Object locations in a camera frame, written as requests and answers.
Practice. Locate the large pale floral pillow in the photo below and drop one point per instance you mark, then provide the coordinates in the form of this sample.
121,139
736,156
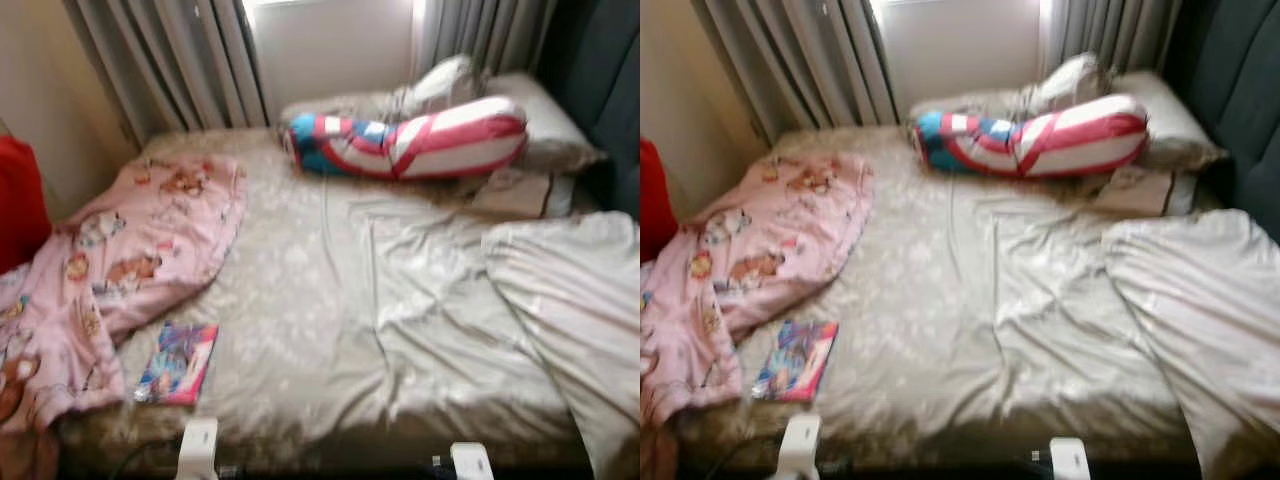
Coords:
580,300
1200,300

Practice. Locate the pink cartoon bear blanket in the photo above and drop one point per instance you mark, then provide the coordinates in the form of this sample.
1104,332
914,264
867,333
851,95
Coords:
780,230
150,240

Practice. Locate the colourful children's book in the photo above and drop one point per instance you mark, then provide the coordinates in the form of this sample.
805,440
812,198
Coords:
178,362
797,360

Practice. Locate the red folded futon cushion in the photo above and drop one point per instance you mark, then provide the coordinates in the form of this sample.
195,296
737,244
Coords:
20,200
652,200

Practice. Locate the small white cartoon pillow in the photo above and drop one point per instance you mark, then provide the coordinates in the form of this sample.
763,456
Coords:
1140,190
520,192

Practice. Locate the dark grey upholstered headboard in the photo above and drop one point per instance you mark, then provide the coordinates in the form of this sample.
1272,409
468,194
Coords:
610,90
1245,90

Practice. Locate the red white blue bolster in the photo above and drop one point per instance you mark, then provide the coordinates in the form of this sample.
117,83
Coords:
1070,140
450,140

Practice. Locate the grey pleated curtain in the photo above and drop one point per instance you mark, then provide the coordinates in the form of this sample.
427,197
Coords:
490,35
170,60
1120,35
800,60

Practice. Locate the grey floral bed sheet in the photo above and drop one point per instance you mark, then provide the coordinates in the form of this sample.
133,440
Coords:
350,300
980,300

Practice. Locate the bright window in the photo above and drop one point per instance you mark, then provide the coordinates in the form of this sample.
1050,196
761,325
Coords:
960,50
330,50

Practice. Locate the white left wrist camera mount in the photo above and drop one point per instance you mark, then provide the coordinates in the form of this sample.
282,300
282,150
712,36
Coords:
197,450
800,448

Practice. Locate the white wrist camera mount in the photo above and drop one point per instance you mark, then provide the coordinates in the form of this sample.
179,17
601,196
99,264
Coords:
472,462
1070,460
197,450
800,448

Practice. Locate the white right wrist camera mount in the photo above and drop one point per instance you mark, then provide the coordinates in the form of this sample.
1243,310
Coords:
1070,460
472,462

